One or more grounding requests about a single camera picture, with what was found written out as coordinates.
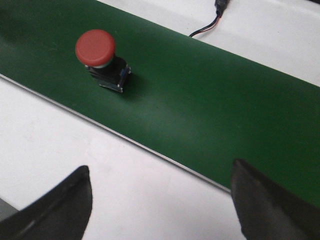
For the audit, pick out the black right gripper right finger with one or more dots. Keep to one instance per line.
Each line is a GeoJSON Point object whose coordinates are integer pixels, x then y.
{"type": "Point", "coordinates": [267, 211]}

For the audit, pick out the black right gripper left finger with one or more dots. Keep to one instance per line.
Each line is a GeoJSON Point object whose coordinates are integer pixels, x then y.
{"type": "Point", "coordinates": [62, 213]}

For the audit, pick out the red mushroom push button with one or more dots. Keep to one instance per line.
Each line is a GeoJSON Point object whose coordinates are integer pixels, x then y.
{"type": "Point", "coordinates": [96, 50]}

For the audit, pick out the green conveyor belt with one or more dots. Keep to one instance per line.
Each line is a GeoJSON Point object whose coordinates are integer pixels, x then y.
{"type": "Point", "coordinates": [194, 103]}

